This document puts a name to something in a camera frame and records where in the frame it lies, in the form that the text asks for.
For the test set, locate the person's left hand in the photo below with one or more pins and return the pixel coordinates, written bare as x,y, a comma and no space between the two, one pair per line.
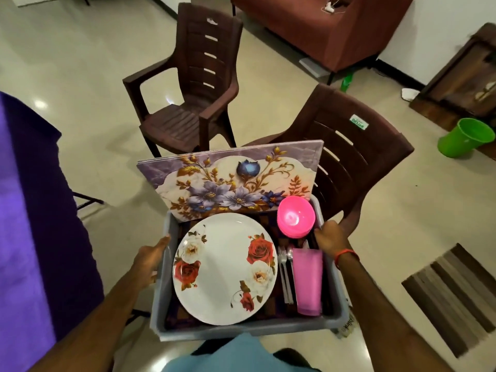
147,267

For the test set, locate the person's right hand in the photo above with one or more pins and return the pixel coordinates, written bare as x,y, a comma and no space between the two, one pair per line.
335,240

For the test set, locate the white floral plate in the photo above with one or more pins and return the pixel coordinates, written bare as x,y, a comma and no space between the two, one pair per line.
221,267

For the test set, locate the grey plastic tray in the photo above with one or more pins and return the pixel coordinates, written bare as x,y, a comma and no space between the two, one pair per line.
232,327

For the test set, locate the person's right forearm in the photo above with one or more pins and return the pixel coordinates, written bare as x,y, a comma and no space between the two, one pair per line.
387,321

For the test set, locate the person's left forearm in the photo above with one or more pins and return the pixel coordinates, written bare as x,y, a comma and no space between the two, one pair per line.
93,329

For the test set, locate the purple tablecloth table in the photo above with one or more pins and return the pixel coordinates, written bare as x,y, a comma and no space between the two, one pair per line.
31,251

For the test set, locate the person's teal t-shirt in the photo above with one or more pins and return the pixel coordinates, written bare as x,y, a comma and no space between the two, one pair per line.
232,356

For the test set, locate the red wrist thread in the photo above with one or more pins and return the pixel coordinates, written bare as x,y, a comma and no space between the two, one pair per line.
346,255

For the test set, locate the brown plastic chair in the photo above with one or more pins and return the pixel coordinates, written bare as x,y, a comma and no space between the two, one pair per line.
356,158
209,58

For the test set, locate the striped brown rug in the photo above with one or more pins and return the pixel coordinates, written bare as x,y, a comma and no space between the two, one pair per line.
453,298

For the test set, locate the green bottle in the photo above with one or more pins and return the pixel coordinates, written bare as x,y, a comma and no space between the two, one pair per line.
346,81

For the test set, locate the small white floor object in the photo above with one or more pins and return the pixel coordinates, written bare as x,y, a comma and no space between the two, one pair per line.
410,94

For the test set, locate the green plastic bucket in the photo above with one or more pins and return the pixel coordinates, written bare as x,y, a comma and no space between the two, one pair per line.
465,139

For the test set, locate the red-brown sofa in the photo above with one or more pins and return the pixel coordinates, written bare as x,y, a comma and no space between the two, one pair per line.
341,34

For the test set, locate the white charger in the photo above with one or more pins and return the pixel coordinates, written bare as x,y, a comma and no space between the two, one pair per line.
329,7

